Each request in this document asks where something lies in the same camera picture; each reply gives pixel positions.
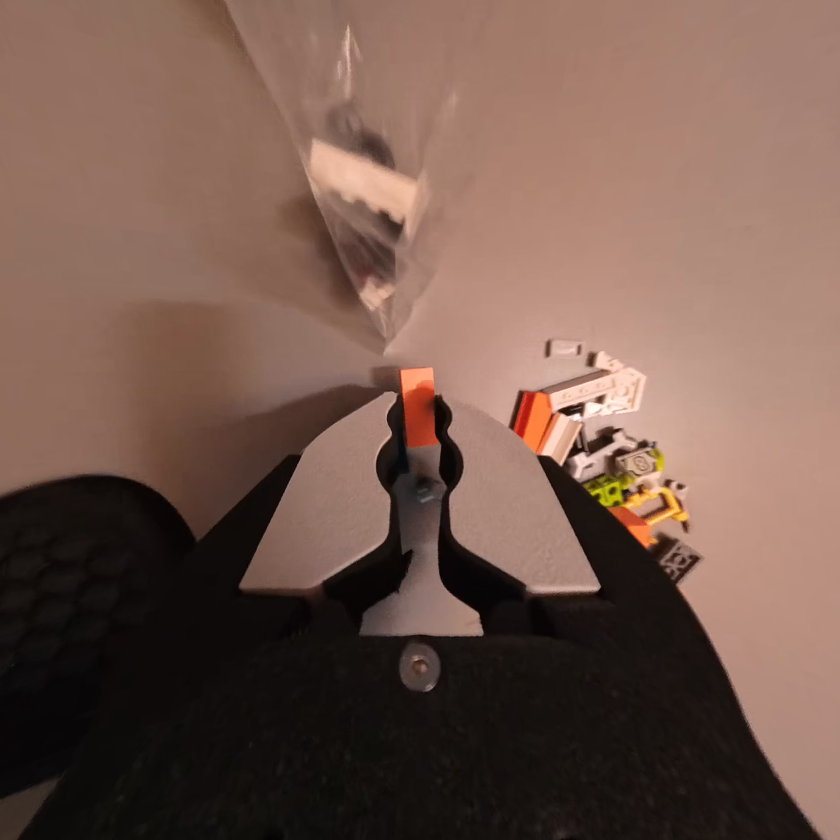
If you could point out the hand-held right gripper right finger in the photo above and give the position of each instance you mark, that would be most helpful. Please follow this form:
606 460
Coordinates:
518 512

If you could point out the clear plastic bag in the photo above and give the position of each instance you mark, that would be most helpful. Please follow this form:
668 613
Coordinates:
367 98

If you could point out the long white lego piece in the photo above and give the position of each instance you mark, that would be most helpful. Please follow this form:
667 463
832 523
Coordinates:
361 174

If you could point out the small grey lego piece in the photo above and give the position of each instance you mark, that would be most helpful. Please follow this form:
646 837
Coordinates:
423 490

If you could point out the pile of lego pieces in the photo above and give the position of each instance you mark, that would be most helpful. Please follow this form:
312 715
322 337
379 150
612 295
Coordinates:
531 420

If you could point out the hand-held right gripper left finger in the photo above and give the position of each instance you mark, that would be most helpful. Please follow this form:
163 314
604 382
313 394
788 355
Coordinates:
321 512

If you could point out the orange lego piece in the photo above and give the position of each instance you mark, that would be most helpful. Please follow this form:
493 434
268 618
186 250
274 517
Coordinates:
418 407

